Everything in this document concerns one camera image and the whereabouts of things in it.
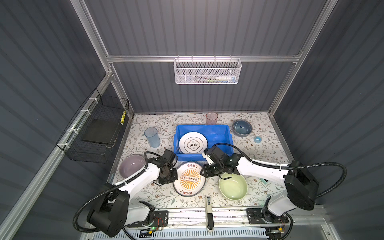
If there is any white plate teal rim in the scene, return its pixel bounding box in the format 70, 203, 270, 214
179, 132, 208, 155

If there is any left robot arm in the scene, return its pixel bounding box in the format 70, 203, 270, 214
87, 150, 178, 237

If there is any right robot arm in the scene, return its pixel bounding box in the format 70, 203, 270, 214
201, 146, 319, 222

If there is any orange sunburst plate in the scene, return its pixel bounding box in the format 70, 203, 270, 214
173, 162, 206, 197

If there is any light green bowl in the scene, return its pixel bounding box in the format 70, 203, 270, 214
219, 173, 248, 201

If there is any floral table mat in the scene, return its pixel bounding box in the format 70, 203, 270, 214
103, 112, 296, 210

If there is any purple bowl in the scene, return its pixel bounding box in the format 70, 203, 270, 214
119, 155, 146, 179

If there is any grey blue bowl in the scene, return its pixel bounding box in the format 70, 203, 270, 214
232, 120, 253, 138

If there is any clear blue plastic cup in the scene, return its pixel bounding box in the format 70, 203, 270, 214
144, 127, 160, 148

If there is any pink plastic cup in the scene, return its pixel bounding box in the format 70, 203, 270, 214
206, 112, 219, 125

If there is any black white handheld device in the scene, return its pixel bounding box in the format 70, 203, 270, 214
206, 196, 214, 232

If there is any yellow tag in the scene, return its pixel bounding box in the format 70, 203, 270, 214
120, 110, 126, 125

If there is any black pad in basket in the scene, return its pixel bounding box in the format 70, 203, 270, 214
82, 119, 119, 145

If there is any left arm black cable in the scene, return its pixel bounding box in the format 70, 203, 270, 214
72, 150, 178, 240

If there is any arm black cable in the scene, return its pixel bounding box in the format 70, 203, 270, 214
211, 142, 348, 199
72, 150, 178, 240

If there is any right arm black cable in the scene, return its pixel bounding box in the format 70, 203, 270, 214
211, 142, 348, 199

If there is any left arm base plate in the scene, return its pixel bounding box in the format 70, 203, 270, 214
126, 211, 169, 228

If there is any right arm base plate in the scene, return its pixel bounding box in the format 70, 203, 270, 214
246, 208, 290, 225

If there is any black wire basket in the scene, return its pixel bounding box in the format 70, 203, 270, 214
57, 90, 130, 164

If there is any white wire mesh basket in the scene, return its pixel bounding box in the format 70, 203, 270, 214
173, 57, 243, 85

